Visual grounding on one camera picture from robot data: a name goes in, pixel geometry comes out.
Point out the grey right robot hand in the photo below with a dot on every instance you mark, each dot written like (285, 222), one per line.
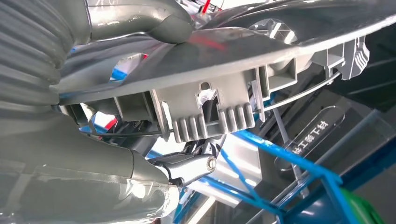
(77, 173)

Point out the clear acrylic label sign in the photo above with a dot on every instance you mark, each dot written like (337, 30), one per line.
(312, 136)

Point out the green plastic container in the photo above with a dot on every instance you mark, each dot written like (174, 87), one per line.
(362, 210)

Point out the blue metal shelf frame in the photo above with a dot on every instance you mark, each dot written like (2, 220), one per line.
(278, 151)

